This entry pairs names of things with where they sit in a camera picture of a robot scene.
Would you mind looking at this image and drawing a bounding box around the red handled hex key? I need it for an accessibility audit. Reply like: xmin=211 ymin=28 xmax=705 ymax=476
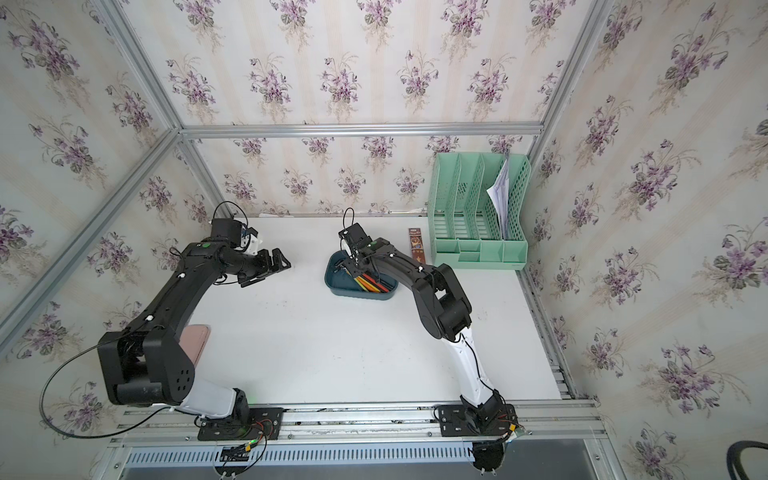
xmin=361 ymin=274 xmax=391 ymax=293

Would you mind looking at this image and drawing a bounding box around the green handled hex key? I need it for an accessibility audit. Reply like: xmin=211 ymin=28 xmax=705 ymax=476
xmin=344 ymin=274 xmax=366 ymax=292

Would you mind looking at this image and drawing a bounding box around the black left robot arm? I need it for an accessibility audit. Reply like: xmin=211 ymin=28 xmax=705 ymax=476
xmin=97 ymin=238 xmax=291 ymax=425

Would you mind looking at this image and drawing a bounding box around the pink object behind arm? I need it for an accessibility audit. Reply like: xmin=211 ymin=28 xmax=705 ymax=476
xmin=180 ymin=324 xmax=211 ymax=366

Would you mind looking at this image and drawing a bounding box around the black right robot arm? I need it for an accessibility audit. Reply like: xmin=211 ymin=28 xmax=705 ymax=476
xmin=338 ymin=223 xmax=512 ymax=430

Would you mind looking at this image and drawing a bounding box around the teal plastic storage box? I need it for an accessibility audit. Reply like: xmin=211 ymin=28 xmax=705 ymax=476
xmin=324 ymin=251 xmax=398 ymax=300

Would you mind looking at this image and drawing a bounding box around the red pencil box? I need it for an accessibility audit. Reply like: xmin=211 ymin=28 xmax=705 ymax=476
xmin=408 ymin=228 xmax=426 ymax=264

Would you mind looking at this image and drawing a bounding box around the mint green file organizer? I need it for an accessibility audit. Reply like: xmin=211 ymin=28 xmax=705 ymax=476
xmin=427 ymin=152 xmax=531 ymax=271

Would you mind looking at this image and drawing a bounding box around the white slotted vent panel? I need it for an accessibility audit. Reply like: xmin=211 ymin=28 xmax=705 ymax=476
xmin=126 ymin=442 xmax=474 ymax=469

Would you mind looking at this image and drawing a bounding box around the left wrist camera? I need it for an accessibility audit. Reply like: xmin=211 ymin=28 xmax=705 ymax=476
xmin=210 ymin=218 xmax=260 ymax=252

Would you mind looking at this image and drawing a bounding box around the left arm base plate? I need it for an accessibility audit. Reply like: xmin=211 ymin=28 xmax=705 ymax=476
xmin=197 ymin=407 xmax=285 ymax=442

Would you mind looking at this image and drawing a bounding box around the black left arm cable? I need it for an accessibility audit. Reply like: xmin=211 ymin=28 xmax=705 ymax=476
xmin=38 ymin=344 xmax=181 ymax=439

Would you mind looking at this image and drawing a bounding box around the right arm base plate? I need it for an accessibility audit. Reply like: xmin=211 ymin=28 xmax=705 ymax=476
xmin=433 ymin=404 xmax=526 ymax=438

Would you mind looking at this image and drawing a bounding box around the aluminium mounting rail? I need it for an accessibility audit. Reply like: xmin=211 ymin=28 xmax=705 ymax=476
xmin=107 ymin=399 xmax=608 ymax=448

